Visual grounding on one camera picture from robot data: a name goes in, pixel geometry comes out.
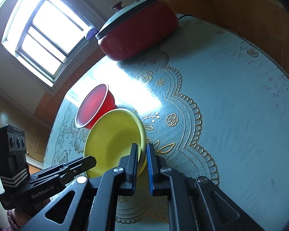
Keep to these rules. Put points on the grey pot lid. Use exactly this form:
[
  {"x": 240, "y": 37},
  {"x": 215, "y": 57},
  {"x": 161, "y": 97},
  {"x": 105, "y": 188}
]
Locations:
[{"x": 125, "y": 14}]

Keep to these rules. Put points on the person's pink clothing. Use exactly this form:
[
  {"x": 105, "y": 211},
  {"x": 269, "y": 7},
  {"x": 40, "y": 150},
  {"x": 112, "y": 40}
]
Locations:
[{"x": 13, "y": 221}]

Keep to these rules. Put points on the red electric pot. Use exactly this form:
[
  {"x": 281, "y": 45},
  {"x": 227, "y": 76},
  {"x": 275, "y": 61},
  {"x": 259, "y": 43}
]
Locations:
[{"x": 139, "y": 33}]

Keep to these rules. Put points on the floral lace tablecloth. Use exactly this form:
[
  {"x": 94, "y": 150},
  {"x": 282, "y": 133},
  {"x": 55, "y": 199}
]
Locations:
[{"x": 219, "y": 101}]

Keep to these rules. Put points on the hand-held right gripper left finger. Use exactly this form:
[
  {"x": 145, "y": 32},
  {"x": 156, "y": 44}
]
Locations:
[{"x": 134, "y": 170}]

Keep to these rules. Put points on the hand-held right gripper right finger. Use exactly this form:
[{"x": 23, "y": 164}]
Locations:
[{"x": 149, "y": 170}]

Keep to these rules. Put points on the window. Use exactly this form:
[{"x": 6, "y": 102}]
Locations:
[{"x": 45, "y": 28}]

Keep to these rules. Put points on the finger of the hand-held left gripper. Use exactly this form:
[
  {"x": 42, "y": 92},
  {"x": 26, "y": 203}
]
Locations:
[{"x": 86, "y": 162}]

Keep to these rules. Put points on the purple packet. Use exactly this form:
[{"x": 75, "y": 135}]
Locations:
[{"x": 91, "y": 33}]

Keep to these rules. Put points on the red plastic bowl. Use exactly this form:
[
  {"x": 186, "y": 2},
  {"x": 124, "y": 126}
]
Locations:
[{"x": 94, "y": 103}]

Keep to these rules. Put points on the yellow plastic bowl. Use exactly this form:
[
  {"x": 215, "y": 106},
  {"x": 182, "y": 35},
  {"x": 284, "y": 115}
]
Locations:
[{"x": 110, "y": 137}]

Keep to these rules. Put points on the wooden door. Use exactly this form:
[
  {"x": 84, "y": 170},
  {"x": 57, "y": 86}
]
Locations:
[{"x": 19, "y": 115}]

